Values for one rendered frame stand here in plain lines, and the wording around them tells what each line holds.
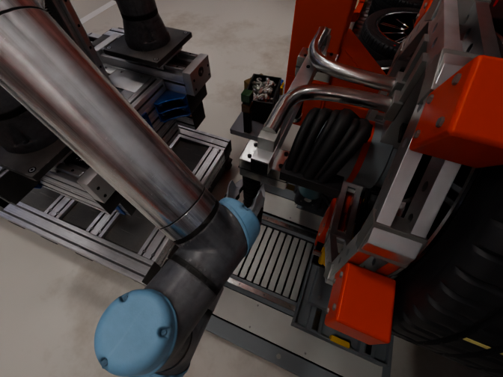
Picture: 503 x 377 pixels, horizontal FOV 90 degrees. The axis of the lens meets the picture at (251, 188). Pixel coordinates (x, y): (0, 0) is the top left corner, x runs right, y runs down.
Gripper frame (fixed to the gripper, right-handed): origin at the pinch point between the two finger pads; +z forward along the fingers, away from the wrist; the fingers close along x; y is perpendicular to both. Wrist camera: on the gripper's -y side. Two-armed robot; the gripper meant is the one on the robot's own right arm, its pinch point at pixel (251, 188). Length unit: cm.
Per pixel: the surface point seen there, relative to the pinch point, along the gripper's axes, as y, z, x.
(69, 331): -83, -51, 66
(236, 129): -38, 51, 28
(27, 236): -83, -25, 120
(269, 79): -26, 76, 22
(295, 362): -75, -23, -28
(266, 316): -75, -12, -12
